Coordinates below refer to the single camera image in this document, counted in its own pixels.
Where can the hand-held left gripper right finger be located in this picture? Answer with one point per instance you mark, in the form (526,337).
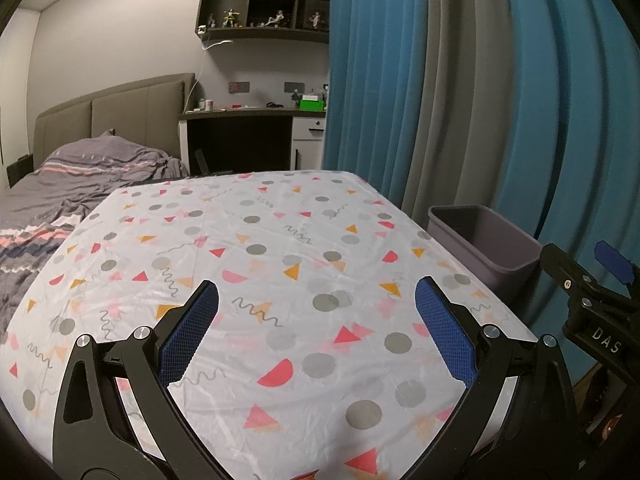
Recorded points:
(447,335)

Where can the group of shelf figurines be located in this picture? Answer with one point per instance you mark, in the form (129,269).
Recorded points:
(230,19)

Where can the grey wall outlet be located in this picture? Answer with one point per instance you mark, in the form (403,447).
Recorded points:
(239,87)
(294,87)

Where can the grey striped blanket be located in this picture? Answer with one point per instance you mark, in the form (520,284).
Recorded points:
(60,185)

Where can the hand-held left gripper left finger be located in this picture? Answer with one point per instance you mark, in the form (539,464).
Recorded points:
(187,335)

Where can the padded grey headboard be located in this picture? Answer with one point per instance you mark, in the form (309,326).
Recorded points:
(130,110)

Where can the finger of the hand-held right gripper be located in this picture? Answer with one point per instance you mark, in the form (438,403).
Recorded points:
(615,260)
(567,265)

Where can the green box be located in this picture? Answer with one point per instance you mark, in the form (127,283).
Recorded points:
(311,105)

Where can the dark desk with white drawers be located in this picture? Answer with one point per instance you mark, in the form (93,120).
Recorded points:
(240,140)

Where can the purple plastic bin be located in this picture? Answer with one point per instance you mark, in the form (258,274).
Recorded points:
(495,260)

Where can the blue and grey curtain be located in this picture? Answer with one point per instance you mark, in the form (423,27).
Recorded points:
(390,85)

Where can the patterned white tablecloth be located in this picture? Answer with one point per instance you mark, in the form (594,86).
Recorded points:
(280,260)

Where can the dark nightstand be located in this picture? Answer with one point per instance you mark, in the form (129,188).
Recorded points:
(20,172)

